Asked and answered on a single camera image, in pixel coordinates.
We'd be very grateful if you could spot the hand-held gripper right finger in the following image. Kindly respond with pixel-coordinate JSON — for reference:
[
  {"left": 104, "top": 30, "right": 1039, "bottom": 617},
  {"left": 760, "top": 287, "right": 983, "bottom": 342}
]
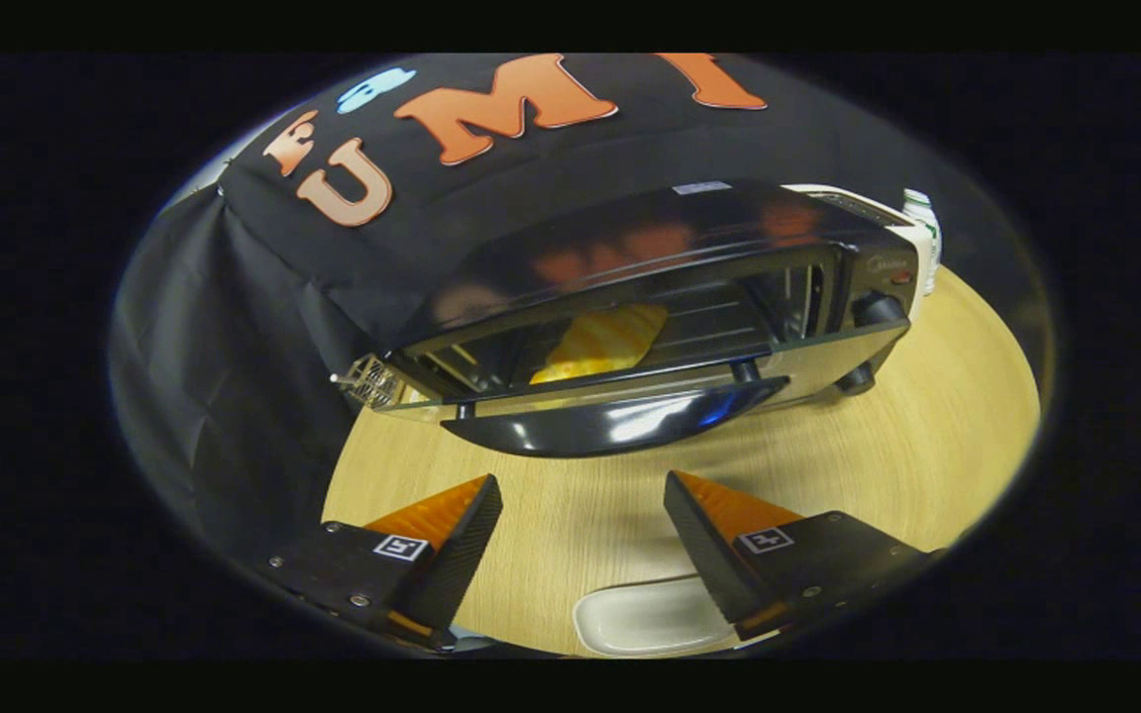
[{"left": 663, "top": 470, "right": 938, "bottom": 643}]

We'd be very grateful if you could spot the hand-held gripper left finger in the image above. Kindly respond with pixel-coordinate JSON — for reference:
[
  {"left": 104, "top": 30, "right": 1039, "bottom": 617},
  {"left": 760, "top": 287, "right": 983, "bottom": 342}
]
[{"left": 266, "top": 473, "right": 504, "bottom": 653}]

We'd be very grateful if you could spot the yellow bread roll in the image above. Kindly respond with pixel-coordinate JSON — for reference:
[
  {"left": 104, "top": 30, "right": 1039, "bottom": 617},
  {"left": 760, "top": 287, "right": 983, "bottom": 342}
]
[{"left": 529, "top": 303, "right": 671, "bottom": 385}]

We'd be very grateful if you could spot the black toaster oven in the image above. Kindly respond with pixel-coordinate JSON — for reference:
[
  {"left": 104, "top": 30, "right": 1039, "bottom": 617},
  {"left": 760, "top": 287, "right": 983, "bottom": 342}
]
[{"left": 372, "top": 178, "right": 921, "bottom": 459}]

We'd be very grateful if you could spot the white bread toaster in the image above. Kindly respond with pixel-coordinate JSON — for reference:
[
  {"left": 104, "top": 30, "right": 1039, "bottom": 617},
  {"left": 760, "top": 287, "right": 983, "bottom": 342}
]
[{"left": 783, "top": 183, "right": 933, "bottom": 298}]

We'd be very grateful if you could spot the white oval plate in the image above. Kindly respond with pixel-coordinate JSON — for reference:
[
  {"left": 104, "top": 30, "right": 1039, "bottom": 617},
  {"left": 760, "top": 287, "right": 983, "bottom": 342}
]
[{"left": 572, "top": 574, "right": 740, "bottom": 657}]

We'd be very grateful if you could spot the white bottle green label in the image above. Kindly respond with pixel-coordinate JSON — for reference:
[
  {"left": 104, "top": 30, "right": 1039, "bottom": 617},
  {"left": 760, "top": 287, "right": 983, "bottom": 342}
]
[{"left": 902, "top": 188, "right": 944, "bottom": 296}]

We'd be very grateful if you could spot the metal wire clip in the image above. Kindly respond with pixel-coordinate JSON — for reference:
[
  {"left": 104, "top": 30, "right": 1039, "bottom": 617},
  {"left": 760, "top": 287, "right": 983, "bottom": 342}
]
[{"left": 330, "top": 354, "right": 403, "bottom": 409}]

